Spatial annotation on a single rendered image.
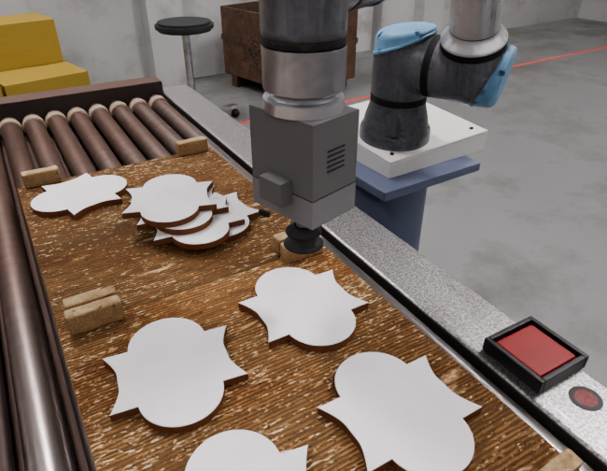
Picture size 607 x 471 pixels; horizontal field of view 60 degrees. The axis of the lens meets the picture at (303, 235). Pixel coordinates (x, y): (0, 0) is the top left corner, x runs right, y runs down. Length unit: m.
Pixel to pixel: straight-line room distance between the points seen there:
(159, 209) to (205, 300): 0.18
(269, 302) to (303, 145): 0.22
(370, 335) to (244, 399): 0.16
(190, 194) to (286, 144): 0.33
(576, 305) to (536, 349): 1.73
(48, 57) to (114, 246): 3.50
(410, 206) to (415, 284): 0.48
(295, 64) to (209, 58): 4.78
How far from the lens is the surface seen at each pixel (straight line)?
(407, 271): 0.73
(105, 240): 0.79
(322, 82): 0.46
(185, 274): 0.69
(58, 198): 0.92
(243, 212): 0.80
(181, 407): 0.52
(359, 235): 0.80
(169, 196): 0.80
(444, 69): 1.03
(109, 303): 0.62
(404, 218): 1.18
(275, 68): 0.46
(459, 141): 1.20
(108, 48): 4.92
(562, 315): 2.28
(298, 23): 0.45
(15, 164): 1.16
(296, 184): 0.49
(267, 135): 0.50
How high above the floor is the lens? 1.33
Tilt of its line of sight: 32 degrees down
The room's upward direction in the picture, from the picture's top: straight up
